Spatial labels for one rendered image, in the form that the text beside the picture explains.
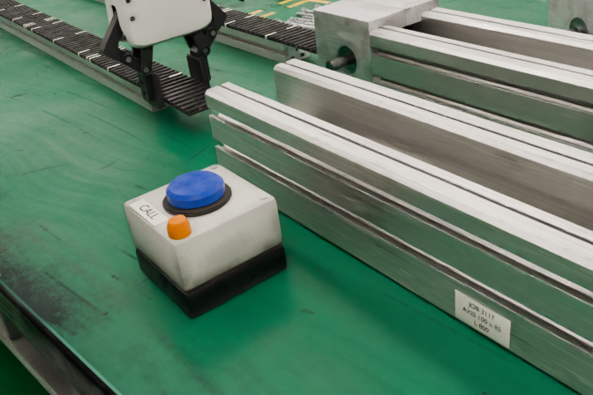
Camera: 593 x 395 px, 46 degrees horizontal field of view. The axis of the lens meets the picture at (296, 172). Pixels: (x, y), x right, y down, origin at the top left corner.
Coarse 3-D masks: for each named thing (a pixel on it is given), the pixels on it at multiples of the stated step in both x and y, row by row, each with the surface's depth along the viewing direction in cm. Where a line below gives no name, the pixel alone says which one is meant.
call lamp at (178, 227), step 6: (174, 216) 44; (180, 216) 44; (168, 222) 43; (174, 222) 43; (180, 222) 43; (186, 222) 43; (168, 228) 43; (174, 228) 43; (180, 228) 43; (186, 228) 43; (168, 234) 44; (174, 234) 43; (180, 234) 43; (186, 234) 43
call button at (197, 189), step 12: (180, 180) 48; (192, 180) 47; (204, 180) 47; (216, 180) 47; (168, 192) 47; (180, 192) 46; (192, 192) 46; (204, 192) 46; (216, 192) 46; (180, 204) 46; (192, 204) 46; (204, 204) 46
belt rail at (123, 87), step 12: (0, 24) 125; (12, 24) 117; (24, 36) 114; (36, 36) 108; (48, 48) 105; (60, 48) 100; (60, 60) 102; (72, 60) 98; (84, 60) 93; (84, 72) 95; (96, 72) 92; (108, 72) 87; (108, 84) 89; (120, 84) 87; (132, 84) 81; (132, 96) 83; (156, 108) 80
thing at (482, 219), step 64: (256, 128) 54; (320, 128) 50; (384, 128) 53; (448, 128) 48; (512, 128) 46; (320, 192) 50; (384, 192) 45; (448, 192) 40; (512, 192) 45; (576, 192) 41; (384, 256) 46; (448, 256) 41; (512, 256) 38; (576, 256) 33; (512, 320) 38; (576, 320) 34; (576, 384) 36
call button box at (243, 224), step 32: (160, 192) 49; (224, 192) 47; (256, 192) 48; (160, 224) 45; (192, 224) 45; (224, 224) 45; (256, 224) 46; (160, 256) 46; (192, 256) 44; (224, 256) 46; (256, 256) 48; (192, 288) 45; (224, 288) 46
